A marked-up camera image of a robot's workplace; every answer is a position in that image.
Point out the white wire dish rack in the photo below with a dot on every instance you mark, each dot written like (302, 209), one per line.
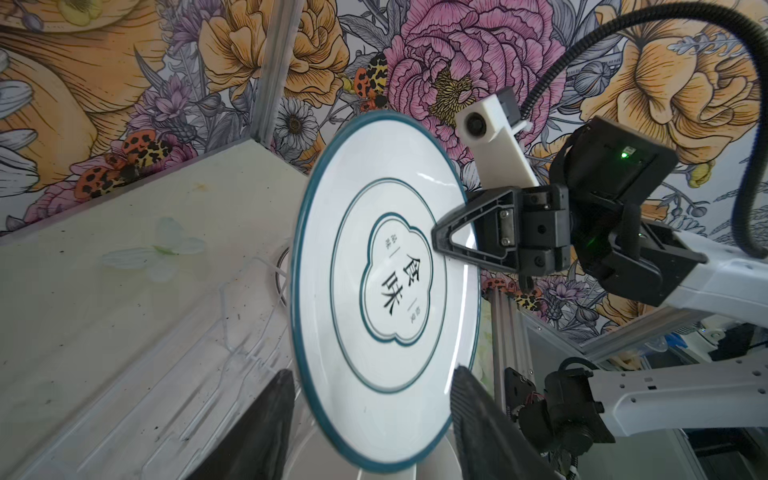
(166, 412)

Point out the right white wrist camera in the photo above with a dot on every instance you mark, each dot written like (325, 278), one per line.
(489, 128)

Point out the teal rimmed white plate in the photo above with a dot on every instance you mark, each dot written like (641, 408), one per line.
(380, 319)

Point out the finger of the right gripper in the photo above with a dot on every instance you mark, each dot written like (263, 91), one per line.
(485, 231)

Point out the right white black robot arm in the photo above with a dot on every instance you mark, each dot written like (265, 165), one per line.
(583, 406)

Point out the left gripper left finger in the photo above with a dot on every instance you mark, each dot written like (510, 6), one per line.
(257, 446)

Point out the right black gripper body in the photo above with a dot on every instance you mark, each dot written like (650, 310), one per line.
(593, 207)

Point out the orange patterned plate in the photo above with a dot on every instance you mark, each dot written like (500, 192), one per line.
(282, 284)

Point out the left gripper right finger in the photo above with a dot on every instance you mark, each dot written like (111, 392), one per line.
(489, 445)

